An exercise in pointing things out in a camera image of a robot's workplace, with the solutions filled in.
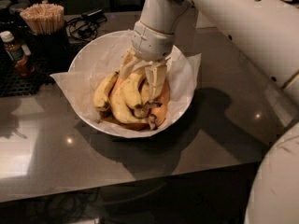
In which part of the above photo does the brown sauce bottle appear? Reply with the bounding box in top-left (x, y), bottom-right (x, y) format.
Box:
top-left (0, 31), bottom-right (35, 78)

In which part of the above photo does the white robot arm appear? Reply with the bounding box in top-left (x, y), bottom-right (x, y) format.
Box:
top-left (132, 0), bottom-right (299, 224)

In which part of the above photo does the black rubber grid mat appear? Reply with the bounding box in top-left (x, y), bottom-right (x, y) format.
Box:
top-left (0, 46), bottom-right (59, 97)

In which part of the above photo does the small spotted yellow banana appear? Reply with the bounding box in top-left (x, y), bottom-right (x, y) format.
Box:
top-left (134, 81), bottom-right (162, 119)

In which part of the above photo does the white paper liner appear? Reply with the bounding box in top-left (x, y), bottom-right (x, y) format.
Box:
top-left (50, 30), bottom-right (203, 138)

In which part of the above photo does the yellow banana curved front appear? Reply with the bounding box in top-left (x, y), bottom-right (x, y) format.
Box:
top-left (109, 78), bottom-right (158, 131)

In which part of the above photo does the white bowl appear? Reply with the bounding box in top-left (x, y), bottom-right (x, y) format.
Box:
top-left (67, 29), bottom-right (196, 139)

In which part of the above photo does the orange banana underneath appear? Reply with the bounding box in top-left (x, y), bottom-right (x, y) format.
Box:
top-left (93, 73), bottom-right (147, 131)

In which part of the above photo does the wooden stir sticks bundle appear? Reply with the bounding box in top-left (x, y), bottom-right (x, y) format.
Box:
top-left (20, 4), bottom-right (64, 35)

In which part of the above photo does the black power adapter cable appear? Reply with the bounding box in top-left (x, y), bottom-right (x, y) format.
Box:
top-left (64, 8), bottom-right (108, 45)

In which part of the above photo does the black stir stick cup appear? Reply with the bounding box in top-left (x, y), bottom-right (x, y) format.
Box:
top-left (32, 27), bottom-right (71, 72)

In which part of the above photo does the orange banana right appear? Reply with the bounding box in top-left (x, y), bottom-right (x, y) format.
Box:
top-left (151, 80), bottom-right (170, 126)

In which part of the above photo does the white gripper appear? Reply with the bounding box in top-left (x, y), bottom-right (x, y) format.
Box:
top-left (120, 21), bottom-right (175, 100)

